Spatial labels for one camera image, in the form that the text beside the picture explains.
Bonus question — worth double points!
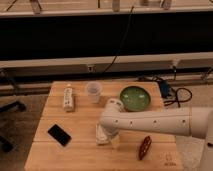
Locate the black hanging cable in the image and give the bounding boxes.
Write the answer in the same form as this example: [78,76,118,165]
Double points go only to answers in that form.
[101,4,135,74]

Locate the clear plastic cup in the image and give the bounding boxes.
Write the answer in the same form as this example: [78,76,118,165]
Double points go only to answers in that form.
[85,81,102,103]

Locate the green bowl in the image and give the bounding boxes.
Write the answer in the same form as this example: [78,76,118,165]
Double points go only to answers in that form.
[120,86,151,112]

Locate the black office chair base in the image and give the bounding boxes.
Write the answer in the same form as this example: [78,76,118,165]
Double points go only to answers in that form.
[0,68,27,154]

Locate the black floor cables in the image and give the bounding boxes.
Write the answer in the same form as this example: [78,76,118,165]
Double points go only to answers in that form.
[137,66,194,108]

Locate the dark red oblong object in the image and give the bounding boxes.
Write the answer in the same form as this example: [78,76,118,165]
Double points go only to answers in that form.
[138,136,152,160]

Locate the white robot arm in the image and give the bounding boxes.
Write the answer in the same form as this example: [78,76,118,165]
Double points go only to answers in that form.
[99,99,213,171]

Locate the black smartphone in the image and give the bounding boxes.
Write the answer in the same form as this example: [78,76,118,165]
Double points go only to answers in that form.
[48,124,71,146]

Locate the white power strip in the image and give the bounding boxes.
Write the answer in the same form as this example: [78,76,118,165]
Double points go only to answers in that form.
[63,84,74,112]

